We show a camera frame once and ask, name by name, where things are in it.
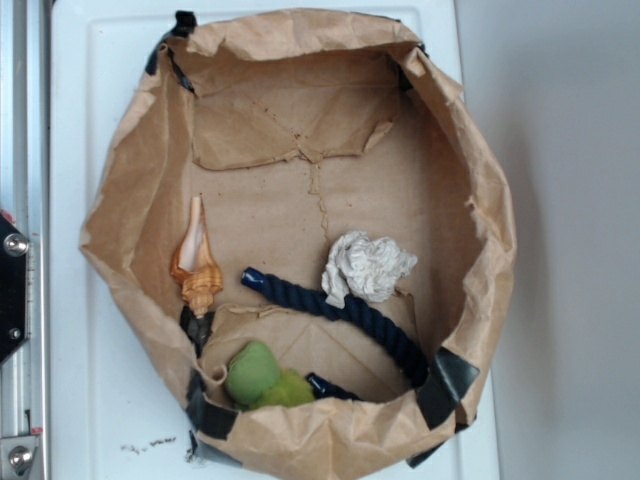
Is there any white paper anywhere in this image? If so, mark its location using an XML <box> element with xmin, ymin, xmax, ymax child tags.
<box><xmin>321</xmin><ymin>230</ymin><xmax>418</xmax><ymax>308</ymax></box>

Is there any brown paper bag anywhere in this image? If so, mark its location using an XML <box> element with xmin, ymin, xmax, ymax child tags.
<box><xmin>80</xmin><ymin>9</ymin><xmax>516</xmax><ymax>479</ymax></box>

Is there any orange conch seashell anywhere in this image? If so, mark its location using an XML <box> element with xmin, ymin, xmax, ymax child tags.
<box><xmin>170</xmin><ymin>196</ymin><xmax>224</xmax><ymax>319</ymax></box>

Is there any green plush toy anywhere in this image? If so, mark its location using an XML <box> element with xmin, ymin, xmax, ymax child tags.
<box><xmin>224</xmin><ymin>341</ymin><xmax>315</xmax><ymax>411</ymax></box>

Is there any dark blue rope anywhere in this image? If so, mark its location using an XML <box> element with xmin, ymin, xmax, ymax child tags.
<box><xmin>241</xmin><ymin>266</ymin><xmax>431</xmax><ymax>401</ymax></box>

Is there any black metal bracket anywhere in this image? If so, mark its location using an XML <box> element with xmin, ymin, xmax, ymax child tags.
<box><xmin>0</xmin><ymin>210</ymin><xmax>30</xmax><ymax>365</ymax></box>

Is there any aluminium frame rail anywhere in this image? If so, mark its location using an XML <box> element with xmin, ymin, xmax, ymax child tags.
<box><xmin>1</xmin><ymin>1</ymin><xmax>52</xmax><ymax>479</ymax></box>

